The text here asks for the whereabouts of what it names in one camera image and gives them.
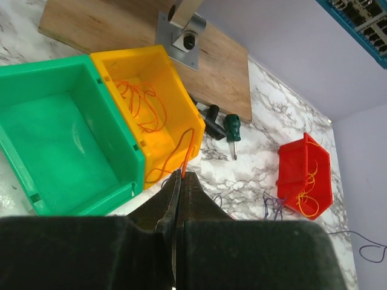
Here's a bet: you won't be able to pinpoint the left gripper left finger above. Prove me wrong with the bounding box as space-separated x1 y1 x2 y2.
1 170 181 289

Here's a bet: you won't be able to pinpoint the grey blue network switch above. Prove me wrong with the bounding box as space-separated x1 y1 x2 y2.
317 0 386 69

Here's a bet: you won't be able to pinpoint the colourful thin wires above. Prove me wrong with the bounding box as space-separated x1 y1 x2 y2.
160 178 387 263

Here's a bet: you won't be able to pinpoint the green handle screwdriver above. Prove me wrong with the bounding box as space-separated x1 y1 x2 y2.
223 114 241 160

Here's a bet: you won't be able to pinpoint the grey metal socket bracket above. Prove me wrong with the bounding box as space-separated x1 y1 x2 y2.
155 0 207 71

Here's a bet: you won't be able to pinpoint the yellow plastic bin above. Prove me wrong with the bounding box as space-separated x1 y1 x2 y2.
90 45 205 189

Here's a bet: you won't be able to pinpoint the red plastic bin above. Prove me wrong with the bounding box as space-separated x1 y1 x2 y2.
276 133 333 221

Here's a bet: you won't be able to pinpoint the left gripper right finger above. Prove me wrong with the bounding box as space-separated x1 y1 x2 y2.
176 172 346 289

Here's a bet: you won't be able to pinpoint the green plastic bin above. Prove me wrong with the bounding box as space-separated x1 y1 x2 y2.
1 55 145 216

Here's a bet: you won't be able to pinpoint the wooden board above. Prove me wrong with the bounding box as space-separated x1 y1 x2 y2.
39 0 252 123

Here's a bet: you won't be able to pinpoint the black socket adapter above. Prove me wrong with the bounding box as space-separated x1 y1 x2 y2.
197 105 226 140

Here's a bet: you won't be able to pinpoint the orange wires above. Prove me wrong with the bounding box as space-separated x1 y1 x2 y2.
113 79 195 184

